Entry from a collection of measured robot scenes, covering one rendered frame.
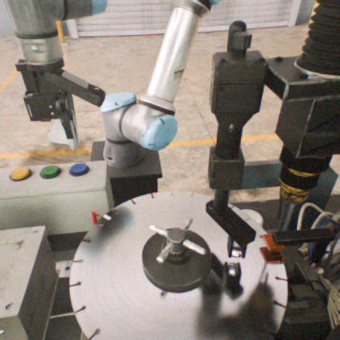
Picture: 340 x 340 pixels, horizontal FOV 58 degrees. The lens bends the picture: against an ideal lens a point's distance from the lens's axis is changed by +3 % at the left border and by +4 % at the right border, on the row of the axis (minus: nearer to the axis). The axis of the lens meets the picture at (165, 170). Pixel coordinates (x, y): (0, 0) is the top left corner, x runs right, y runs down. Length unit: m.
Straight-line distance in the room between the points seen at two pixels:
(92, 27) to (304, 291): 6.05
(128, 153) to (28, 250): 0.51
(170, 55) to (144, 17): 5.40
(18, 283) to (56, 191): 0.25
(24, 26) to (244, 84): 0.42
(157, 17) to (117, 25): 0.75
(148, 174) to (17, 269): 0.53
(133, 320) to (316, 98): 0.35
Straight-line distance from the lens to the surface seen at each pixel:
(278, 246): 0.52
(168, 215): 0.57
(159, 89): 0.89
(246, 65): 0.35
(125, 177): 1.01
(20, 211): 0.82
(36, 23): 0.64
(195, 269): 0.48
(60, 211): 0.81
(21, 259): 0.63
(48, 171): 0.81
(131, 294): 0.47
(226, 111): 0.36
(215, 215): 0.47
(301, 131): 0.37
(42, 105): 0.70
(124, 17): 6.27
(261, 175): 0.66
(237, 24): 0.39
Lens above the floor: 1.35
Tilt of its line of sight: 36 degrees down
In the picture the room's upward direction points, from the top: 1 degrees counter-clockwise
